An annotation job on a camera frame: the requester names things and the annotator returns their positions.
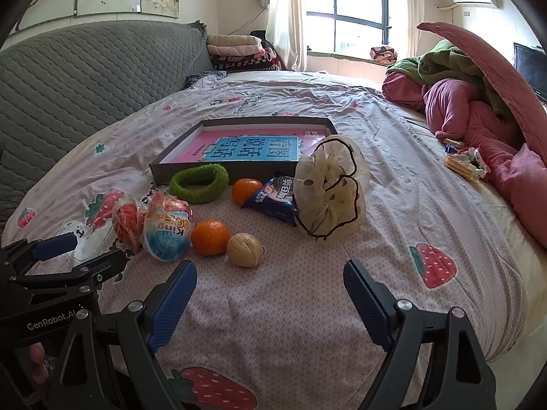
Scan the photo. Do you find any cream folded blanket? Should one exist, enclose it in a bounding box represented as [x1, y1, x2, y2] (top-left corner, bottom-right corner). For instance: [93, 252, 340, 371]
[208, 34, 262, 49]

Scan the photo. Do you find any pink folded blanket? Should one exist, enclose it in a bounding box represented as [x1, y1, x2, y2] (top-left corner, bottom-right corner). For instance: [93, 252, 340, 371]
[209, 45, 263, 58]

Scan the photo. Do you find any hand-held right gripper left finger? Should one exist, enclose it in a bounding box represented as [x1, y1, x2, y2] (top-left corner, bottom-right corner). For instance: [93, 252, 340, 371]
[45, 260, 198, 410]

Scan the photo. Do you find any blue cookie packet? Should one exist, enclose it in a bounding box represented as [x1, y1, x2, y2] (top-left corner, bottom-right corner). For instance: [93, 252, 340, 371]
[243, 175, 300, 226]

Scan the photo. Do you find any pink quilt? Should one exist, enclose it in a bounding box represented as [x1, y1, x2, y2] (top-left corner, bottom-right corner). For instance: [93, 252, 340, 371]
[382, 70, 547, 250]

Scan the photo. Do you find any orange mandarin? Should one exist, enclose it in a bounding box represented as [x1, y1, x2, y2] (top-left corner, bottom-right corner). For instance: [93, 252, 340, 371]
[232, 178, 263, 206]
[190, 220, 230, 256]

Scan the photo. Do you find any red and white toy egg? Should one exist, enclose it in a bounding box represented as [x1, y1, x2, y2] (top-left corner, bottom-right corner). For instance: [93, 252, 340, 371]
[112, 199, 148, 254]

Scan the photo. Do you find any blue and white toy egg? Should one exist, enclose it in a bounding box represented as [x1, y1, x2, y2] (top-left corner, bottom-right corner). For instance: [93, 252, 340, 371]
[143, 192, 195, 262]

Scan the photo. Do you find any patterned snack packet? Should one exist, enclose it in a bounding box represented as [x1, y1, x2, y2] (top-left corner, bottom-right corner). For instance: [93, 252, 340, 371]
[455, 147, 490, 180]

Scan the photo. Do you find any grey shallow cardboard box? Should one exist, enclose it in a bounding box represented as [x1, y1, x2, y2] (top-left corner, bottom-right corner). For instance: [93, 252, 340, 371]
[149, 115, 339, 186]

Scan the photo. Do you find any green blanket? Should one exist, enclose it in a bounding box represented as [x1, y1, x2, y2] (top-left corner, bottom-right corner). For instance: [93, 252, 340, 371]
[387, 39, 520, 120]

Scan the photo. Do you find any green fuzzy ring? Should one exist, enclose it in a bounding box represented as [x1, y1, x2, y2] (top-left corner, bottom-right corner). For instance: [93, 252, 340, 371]
[170, 164, 230, 204]

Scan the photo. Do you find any person's left hand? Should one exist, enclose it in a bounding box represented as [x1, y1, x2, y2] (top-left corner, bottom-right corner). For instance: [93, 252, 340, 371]
[26, 341, 47, 387]

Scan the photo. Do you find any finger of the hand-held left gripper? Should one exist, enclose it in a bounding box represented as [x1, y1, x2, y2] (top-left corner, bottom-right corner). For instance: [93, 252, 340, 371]
[0, 233, 80, 283]
[9, 248, 129, 296]

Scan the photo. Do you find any dark checked folded blanket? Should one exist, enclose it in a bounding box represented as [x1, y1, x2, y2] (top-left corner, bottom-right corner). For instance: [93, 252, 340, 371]
[212, 49, 283, 73]

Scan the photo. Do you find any black cloth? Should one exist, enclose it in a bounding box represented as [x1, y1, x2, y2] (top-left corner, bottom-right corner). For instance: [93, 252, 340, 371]
[250, 30, 278, 52]

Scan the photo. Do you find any cream curtain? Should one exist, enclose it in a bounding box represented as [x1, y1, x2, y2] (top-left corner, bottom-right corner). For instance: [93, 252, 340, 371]
[387, 0, 424, 65]
[256, 0, 308, 71]

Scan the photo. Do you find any yellow wafer packet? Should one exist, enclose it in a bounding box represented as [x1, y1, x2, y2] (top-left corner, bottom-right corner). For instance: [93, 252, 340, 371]
[442, 154, 479, 180]

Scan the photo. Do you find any dark patterned cloth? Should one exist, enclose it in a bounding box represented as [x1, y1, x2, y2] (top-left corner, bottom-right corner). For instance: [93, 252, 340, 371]
[186, 70, 227, 89]

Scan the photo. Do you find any strawberry print bedsheet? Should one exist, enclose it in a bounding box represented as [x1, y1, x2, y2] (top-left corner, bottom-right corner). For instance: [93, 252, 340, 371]
[0, 70, 528, 410]

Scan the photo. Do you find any white plush toy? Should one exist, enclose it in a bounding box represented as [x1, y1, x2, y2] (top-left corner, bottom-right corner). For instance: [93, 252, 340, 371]
[293, 135, 371, 244]

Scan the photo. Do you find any pink and blue book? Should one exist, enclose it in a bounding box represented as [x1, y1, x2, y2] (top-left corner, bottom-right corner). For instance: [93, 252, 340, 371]
[164, 130, 328, 164]

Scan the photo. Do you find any brown egg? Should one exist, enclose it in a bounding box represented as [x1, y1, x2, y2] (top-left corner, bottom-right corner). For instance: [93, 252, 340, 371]
[226, 233, 263, 268]

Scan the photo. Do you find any grey quilted headboard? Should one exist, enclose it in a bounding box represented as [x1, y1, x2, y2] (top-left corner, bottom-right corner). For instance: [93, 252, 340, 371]
[0, 20, 214, 223]

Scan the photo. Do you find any black framed window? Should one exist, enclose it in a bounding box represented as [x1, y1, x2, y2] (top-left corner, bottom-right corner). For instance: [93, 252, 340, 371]
[301, 0, 391, 58]

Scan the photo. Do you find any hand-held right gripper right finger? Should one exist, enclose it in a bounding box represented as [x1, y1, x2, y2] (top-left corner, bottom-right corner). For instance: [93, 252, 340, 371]
[343, 259, 498, 410]

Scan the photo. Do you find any black wall television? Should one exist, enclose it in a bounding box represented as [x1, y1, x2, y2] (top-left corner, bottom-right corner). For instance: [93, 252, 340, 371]
[513, 43, 547, 103]

